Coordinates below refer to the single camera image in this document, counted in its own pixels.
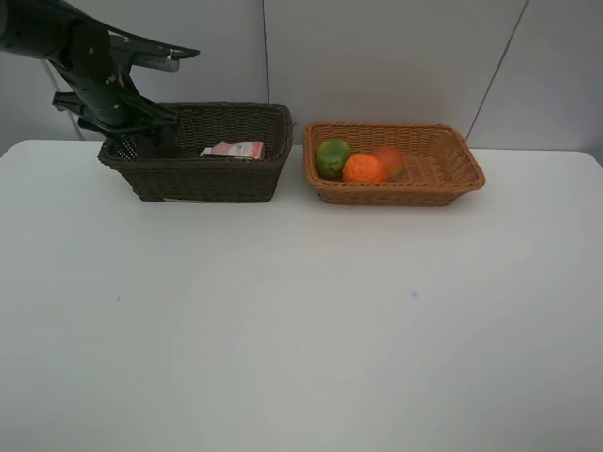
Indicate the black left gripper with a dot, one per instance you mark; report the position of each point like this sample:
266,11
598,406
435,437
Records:
96,63

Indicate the pink lotion bottle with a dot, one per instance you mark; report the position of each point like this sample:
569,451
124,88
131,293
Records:
251,150

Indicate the orange mandarin fruit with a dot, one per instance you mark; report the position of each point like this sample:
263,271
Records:
364,168

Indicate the red yellow peach fruit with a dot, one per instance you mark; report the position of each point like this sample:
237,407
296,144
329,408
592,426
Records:
392,158

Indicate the translucent purple plastic cup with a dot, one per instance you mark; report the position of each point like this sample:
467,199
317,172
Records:
157,144

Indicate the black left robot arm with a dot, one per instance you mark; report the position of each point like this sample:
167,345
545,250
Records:
38,29

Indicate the dark brown wicker basket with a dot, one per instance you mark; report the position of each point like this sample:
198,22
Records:
187,176

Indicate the light orange wicker basket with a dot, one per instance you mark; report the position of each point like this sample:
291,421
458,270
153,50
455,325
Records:
438,166

